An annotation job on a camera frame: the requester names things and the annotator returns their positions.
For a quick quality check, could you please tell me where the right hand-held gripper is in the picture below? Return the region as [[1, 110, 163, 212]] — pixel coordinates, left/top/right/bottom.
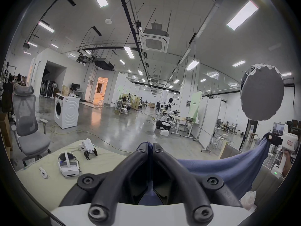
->
[[266, 124, 301, 179]]

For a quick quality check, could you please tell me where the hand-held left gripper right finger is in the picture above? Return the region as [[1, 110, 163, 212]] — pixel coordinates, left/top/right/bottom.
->
[[153, 143, 243, 226]]

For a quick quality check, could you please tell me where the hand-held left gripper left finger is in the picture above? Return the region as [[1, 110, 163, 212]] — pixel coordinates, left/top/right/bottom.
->
[[59, 142, 153, 224]]

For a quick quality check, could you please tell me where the dark blue shirt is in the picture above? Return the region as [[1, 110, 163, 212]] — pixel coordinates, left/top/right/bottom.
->
[[136, 136, 271, 206]]

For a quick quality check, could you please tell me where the person's right hand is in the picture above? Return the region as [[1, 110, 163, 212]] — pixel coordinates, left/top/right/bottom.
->
[[282, 150, 296, 178]]

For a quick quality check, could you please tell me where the bed with pale green sheet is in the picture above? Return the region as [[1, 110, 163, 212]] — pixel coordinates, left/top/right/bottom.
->
[[15, 139, 286, 221]]

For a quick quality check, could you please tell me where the spare hand-held gripper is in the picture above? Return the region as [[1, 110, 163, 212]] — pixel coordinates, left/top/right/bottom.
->
[[79, 138, 98, 161]]

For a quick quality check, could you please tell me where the round grey studio lamp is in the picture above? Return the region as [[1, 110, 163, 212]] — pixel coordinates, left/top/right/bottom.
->
[[239, 64, 285, 151]]

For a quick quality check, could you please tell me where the white table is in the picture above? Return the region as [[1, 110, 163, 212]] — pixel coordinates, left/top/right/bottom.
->
[[169, 115, 201, 141]]

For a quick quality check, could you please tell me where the white and black robot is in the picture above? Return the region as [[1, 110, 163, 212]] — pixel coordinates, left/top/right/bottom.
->
[[156, 97, 180, 130]]

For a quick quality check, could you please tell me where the white headset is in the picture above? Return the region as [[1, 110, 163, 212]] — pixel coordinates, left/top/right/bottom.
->
[[58, 151, 80, 178]]

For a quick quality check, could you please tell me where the white plastic bag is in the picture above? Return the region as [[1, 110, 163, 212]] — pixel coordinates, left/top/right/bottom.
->
[[239, 190, 257, 211]]

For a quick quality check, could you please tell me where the white washing machine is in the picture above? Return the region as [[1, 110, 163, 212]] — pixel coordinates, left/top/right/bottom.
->
[[54, 85, 81, 129]]

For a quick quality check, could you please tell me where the grey office chair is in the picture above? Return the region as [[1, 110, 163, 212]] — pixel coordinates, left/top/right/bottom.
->
[[11, 85, 52, 168]]

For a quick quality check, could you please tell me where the brown carton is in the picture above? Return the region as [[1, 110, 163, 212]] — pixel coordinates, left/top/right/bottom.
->
[[0, 113, 13, 151]]

